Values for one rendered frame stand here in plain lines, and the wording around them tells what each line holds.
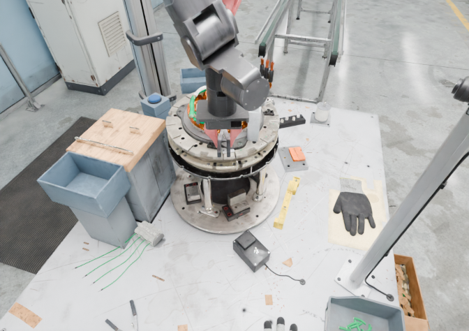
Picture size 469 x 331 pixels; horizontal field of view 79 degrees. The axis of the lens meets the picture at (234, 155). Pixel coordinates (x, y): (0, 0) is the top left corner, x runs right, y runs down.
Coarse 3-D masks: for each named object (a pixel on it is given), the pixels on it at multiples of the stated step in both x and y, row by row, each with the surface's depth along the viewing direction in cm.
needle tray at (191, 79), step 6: (180, 72) 104; (186, 72) 107; (192, 72) 108; (198, 72) 108; (204, 72) 108; (180, 78) 101; (186, 78) 109; (192, 78) 109; (198, 78) 109; (204, 78) 109; (180, 84) 99; (186, 84) 100; (192, 84) 100; (198, 84) 100; (204, 84) 101; (186, 90) 101; (192, 90) 101
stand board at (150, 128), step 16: (112, 112) 87; (128, 112) 87; (96, 128) 81; (112, 128) 81; (128, 128) 81; (144, 128) 81; (160, 128) 82; (80, 144) 76; (112, 144) 76; (128, 144) 76; (144, 144) 77; (112, 160) 72; (128, 160) 72
